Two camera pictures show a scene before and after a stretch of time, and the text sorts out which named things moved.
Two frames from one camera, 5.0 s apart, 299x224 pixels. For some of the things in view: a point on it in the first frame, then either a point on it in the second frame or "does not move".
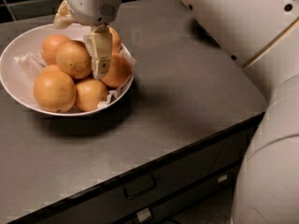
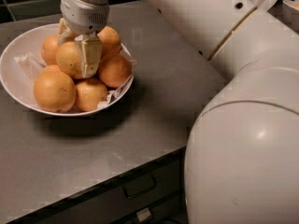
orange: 89,94 does not move
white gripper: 90,4 to 82,17
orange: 119,72 does not move
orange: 75,59 does not move
